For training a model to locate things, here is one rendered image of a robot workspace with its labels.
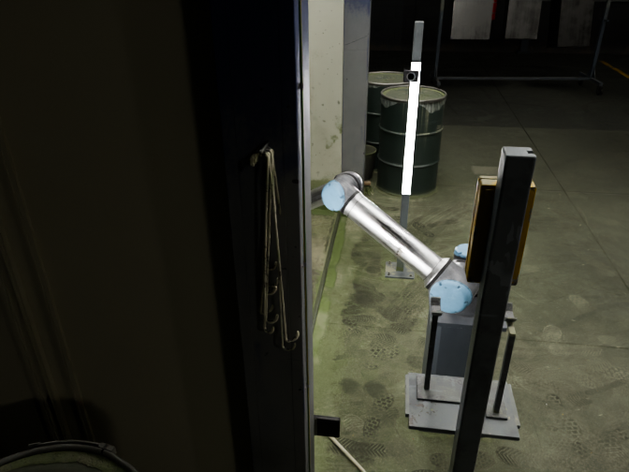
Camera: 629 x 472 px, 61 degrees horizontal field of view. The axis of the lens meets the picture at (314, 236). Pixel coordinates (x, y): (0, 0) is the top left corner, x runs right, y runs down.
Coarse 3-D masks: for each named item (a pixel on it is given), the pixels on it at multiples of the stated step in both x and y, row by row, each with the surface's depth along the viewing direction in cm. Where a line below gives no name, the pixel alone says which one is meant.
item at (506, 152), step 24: (504, 168) 109; (528, 168) 108; (504, 192) 111; (528, 192) 110; (504, 216) 113; (504, 240) 116; (504, 264) 119; (480, 288) 126; (504, 288) 122; (480, 312) 126; (504, 312) 125; (480, 336) 129; (480, 360) 132; (480, 384) 136; (480, 408) 140; (456, 432) 150; (480, 432) 144; (456, 456) 149
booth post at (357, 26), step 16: (352, 0) 370; (368, 0) 369; (352, 16) 375; (368, 16) 374; (352, 32) 380; (368, 32) 379; (352, 48) 385; (368, 48) 385; (352, 64) 390; (368, 64) 398; (352, 80) 396; (352, 96) 402; (352, 112) 408; (352, 128) 413; (352, 144) 419; (352, 160) 426
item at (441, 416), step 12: (504, 396) 164; (420, 408) 160; (432, 408) 160; (444, 408) 160; (456, 408) 160; (408, 420) 157; (420, 420) 156; (432, 420) 156; (444, 420) 156; (456, 420) 156; (492, 420) 156; (504, 420) 156; (444, 432) 154; (492, 432) 152; (504, 432) 152; (516, 432) 152
